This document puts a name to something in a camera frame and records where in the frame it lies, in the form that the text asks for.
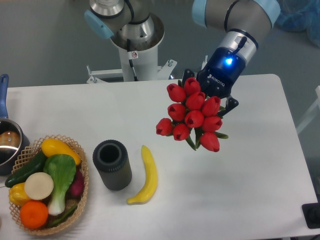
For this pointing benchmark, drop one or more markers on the yellow banana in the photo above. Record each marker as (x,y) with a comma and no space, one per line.
(151,179)

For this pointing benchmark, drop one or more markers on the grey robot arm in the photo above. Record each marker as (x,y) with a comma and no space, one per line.
(245,22)

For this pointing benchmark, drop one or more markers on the orange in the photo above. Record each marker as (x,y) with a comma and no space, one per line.
(34,214)

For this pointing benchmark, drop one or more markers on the blue plastic bag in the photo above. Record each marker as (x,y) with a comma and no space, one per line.
(300,16)

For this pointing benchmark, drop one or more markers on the blue saucepan with handle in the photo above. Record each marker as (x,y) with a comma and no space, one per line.
(12,138)

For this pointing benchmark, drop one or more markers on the green bok choy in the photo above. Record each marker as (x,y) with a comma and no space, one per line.
(62,169)

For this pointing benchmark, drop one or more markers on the yellow squash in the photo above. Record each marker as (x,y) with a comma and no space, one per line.
(52,146)

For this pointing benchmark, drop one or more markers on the black device at table edge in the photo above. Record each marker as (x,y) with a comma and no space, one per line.
(311,212)

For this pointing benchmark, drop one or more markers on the yellow bell pepper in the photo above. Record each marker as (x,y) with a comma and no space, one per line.
(17,194)

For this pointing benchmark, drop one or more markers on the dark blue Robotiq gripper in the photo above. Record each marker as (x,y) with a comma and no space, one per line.
(219,75)

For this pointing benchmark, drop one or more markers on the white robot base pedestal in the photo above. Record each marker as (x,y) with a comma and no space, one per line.
(137,46)

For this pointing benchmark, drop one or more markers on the woven wicker basket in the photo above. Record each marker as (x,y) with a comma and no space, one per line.
(77,204)

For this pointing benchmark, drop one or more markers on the round white radish slice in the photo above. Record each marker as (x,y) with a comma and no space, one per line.
(39,186)

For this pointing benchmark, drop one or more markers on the white frame at right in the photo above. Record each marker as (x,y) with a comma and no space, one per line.
(310,113)

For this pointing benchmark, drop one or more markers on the dark green cucumber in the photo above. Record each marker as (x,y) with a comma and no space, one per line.
(35,165)

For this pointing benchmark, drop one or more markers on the dark grey ribbed vase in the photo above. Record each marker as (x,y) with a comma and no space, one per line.
(111,159)

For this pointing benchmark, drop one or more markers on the purple sweet potato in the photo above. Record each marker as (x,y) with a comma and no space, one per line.
(77,187)

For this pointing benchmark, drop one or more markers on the red tulip bouquet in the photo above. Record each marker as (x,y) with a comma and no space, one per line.
(193,116)

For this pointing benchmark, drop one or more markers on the green chili pepper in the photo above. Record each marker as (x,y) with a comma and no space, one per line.
(54,221)

